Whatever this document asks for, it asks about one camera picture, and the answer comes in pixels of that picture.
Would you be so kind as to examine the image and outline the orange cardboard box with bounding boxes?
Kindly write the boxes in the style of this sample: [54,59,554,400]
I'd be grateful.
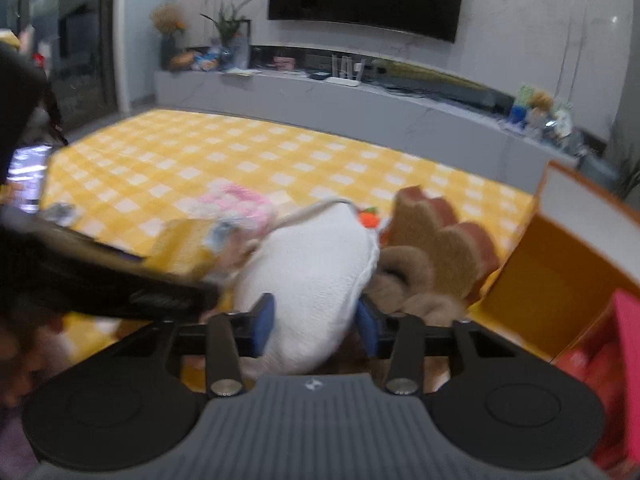
[467,160,640,367]

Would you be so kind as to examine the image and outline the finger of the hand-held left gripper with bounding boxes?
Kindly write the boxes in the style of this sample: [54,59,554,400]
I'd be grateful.
[207,222,242,257]

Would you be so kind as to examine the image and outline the glass sliding door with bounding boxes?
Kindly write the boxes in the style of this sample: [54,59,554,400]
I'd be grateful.
[20,0,121,132]

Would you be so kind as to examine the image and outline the small green potted plant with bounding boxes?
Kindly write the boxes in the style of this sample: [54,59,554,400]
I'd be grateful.
[200,0,259,59]

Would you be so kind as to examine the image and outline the brown fuzzy plush toy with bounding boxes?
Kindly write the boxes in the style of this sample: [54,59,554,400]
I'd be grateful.
[360,245,468,357]

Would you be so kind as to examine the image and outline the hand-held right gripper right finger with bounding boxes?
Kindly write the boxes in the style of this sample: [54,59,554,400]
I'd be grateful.
[356,295,520,396]

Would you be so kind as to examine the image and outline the clear plastic bag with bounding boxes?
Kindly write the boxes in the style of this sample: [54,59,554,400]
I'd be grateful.
[150,217,236,282]

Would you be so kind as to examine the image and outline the small orange carrot toy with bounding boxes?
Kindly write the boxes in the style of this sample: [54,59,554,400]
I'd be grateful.
[357,206,393,233]

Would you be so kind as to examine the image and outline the brown toast-shaped plush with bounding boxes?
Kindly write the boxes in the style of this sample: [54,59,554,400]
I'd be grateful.
[382,186,501,302]

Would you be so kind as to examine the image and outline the long dark soundbar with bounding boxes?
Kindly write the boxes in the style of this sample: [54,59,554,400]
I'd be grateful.
[370,57,502,107]

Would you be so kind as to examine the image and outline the snack bags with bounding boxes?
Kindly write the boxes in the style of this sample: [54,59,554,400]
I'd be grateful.
[170,47,224,72]

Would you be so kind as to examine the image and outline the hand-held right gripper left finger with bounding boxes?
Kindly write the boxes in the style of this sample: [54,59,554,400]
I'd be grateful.
[119,294,277,400]

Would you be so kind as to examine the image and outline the red packet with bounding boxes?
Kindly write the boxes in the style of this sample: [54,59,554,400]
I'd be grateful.
[555,290,640,472]

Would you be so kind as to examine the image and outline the long-leaf potted plant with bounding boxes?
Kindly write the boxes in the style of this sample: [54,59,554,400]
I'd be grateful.
[612,125,640,202]

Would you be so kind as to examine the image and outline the yellow checkered mat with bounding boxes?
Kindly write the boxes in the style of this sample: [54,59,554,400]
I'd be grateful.
[40,107,540,396]

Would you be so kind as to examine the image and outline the grey television cabinet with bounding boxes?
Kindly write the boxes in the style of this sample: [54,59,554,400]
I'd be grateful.
[152,67,582,177]

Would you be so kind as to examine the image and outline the white router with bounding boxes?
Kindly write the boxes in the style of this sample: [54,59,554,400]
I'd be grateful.
[324,52,368,89]

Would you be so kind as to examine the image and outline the brown teddy bear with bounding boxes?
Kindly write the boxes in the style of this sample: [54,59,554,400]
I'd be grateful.
[527,89,554,114]

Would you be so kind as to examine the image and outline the pink and white knitted hat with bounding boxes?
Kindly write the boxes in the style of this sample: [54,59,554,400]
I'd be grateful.
[192,182,278,238]

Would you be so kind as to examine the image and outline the vase with dried flowers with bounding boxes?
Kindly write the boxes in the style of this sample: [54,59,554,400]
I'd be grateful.
[150,2,189,69]

